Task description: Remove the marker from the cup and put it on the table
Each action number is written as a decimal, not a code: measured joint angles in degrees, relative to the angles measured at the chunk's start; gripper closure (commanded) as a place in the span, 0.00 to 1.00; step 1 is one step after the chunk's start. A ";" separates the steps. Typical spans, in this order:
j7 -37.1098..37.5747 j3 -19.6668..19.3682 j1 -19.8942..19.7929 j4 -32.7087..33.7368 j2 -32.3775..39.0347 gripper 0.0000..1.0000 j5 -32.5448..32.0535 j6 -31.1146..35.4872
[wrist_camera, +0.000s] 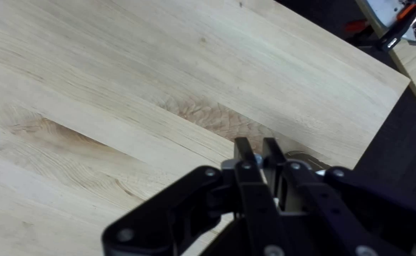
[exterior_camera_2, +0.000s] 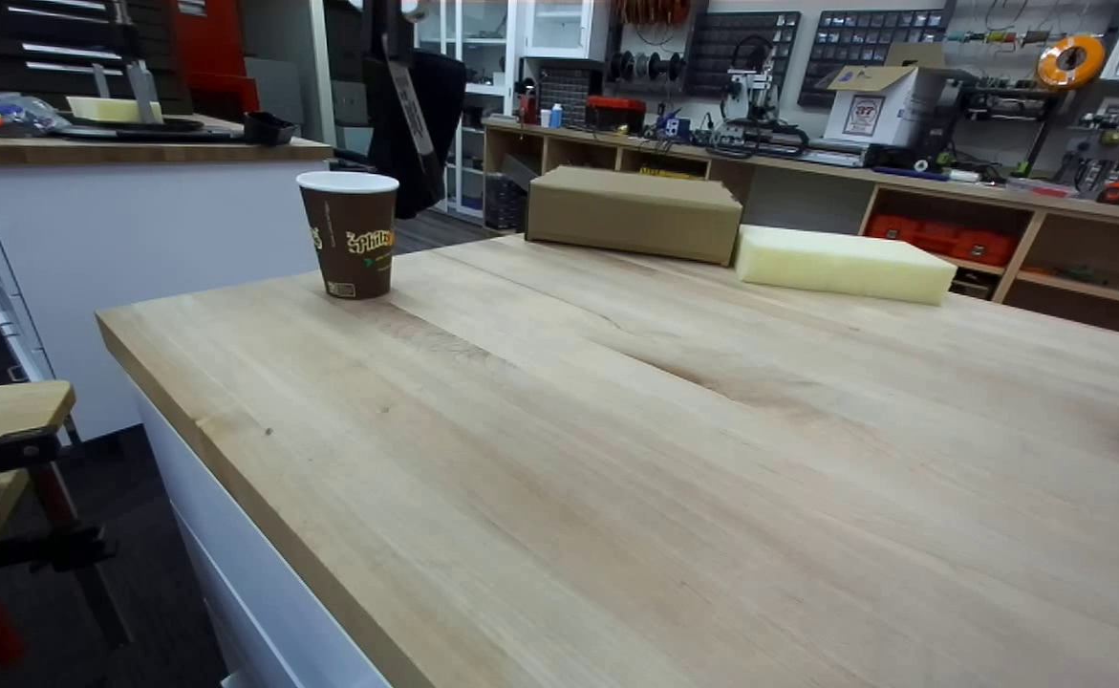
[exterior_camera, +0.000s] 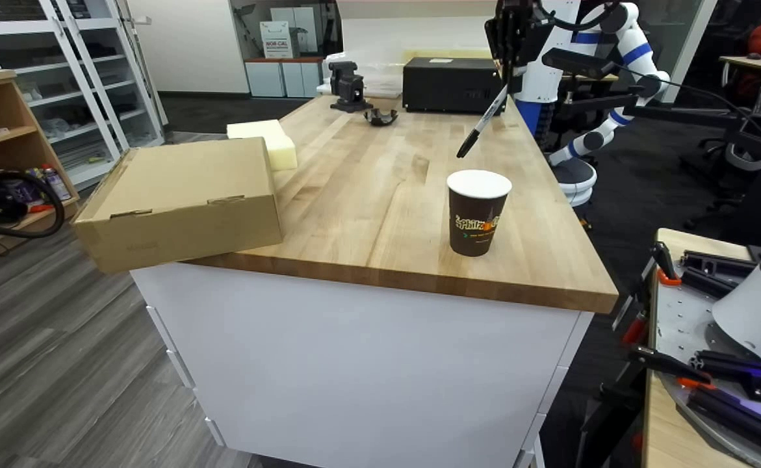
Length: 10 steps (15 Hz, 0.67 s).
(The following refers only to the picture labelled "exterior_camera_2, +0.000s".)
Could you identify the brown paper cup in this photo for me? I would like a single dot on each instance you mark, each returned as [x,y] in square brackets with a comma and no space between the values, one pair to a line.
[354,239]

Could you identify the row of red cases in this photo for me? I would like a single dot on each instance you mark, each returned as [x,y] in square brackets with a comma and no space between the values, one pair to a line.
[941,241]

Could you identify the pale yellow foam block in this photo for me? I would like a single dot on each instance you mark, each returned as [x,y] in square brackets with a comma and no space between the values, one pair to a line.
[841,265]

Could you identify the long wooden workbench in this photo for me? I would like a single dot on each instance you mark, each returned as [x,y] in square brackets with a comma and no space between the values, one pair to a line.
[807,196]

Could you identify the white cardboard box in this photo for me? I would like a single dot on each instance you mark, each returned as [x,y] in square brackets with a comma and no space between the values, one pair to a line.
[879,110]

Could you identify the white bench microscope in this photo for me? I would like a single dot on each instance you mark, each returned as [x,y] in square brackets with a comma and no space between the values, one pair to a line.
[755,91]

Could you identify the brown cardboard box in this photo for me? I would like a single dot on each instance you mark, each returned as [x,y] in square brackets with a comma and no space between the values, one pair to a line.
[631,215]

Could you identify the red and black toolbox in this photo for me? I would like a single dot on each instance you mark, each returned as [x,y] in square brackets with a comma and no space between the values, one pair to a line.
[616,113]

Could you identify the white glass door cabinet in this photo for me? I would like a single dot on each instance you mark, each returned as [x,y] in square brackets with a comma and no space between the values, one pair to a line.
[487,48]

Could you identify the small black bin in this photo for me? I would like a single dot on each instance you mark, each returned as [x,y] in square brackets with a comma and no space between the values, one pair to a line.
[268,127]

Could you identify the red tool cabinet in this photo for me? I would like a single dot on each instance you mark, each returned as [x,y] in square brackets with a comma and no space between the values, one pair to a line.
[215,53]

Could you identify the white counter with wooden top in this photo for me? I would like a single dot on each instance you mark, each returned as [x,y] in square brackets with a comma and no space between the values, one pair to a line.
[119,248]

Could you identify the black round tray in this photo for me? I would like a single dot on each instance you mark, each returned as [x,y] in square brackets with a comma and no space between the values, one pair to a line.
[139,123]

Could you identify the small yellow foam block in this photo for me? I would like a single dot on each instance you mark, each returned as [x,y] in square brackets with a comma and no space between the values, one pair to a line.
[110,109]

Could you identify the wooden board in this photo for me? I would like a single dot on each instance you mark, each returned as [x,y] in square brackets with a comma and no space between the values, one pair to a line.
[0,411]

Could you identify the black drawer cabinet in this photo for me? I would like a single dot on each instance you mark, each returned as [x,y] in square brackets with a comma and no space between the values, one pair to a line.
[53,48]

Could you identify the clear bag of markers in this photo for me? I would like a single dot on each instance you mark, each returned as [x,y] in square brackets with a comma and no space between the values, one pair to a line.
[5,113]

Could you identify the dark wall parts bin rack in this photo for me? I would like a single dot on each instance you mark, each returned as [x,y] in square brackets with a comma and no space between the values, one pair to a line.
[712,48]
[865,38]

